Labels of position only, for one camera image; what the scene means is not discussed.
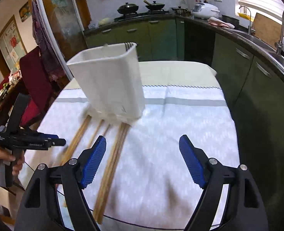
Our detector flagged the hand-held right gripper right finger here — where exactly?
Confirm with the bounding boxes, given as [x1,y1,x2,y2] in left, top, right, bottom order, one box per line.
[179,135,269,231]

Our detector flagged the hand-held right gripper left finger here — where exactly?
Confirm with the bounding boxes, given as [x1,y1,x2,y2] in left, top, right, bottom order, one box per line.
[14,135,107,231]

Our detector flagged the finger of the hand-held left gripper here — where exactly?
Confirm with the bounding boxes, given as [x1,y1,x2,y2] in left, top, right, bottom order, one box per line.
[44,138,66,147]
[35,132,60,141]

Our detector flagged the white plastic utensil holder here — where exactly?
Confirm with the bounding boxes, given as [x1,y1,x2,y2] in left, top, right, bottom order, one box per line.
[67,42,146,126]

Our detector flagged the white grey-striped tablecloth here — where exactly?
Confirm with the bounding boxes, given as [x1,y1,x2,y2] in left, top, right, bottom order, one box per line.
[19,85,241,230]

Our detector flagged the cluttered wooden side table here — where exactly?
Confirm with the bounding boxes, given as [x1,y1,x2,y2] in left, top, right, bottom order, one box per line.
[0,74,24,130]

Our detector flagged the red chair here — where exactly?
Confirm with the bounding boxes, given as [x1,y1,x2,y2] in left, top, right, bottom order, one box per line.
[19,46,54,128]

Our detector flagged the beige table cover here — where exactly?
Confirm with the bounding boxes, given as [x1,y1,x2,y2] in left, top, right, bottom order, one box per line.
[65,61,218,90]

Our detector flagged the purple plaid hanging cloth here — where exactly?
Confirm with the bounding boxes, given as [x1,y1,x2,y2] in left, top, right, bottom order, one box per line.
[31,0,65,82]

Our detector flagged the glass sliding door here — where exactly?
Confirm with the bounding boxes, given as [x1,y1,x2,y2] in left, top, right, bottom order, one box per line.
[34,0,91,53]

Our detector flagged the green kitchen cabinets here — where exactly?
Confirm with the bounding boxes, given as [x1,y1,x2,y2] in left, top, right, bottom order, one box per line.
[84,17,284,198]

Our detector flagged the framed fruit picture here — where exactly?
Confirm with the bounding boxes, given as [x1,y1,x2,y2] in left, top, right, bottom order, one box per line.
[19,1,32,22]

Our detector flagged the steel sink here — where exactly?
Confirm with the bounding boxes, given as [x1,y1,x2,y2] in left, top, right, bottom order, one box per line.
[233,29,284,68]

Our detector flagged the pink dish cloth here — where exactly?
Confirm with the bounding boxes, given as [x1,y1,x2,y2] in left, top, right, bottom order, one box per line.
[207,17,236,28]

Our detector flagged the black pan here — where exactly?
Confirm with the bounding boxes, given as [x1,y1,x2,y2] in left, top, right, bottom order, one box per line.
[222,14,240,26]

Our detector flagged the steel pot with lid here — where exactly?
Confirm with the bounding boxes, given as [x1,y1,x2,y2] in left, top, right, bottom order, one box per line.
[172,6,192,17]

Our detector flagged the small steel faucet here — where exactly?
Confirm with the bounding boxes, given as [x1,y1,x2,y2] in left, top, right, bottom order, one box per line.
[239,5,253,35]

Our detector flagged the white rice cooker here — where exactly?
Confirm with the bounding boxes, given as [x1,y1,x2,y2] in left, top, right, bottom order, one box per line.
[191,2,220,20]

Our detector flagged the wooden cutting board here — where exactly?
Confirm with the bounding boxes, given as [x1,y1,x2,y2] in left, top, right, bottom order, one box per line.
[252,13,284,50]

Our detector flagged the black wok with lid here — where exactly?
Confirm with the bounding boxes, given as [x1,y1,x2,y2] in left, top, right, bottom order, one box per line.
[117,2,139,15]

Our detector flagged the gas stove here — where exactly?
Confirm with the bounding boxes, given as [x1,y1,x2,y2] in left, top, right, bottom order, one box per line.
[114,10,171,22]

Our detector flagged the yellow drain tray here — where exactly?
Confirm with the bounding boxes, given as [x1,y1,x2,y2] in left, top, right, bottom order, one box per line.
[237,12,255,22]

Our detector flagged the wall poster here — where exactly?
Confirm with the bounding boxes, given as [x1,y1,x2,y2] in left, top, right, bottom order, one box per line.
[0,17,27,70]

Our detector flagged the black wok with handle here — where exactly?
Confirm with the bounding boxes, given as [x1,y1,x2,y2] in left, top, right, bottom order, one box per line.
[143,0,166,11]

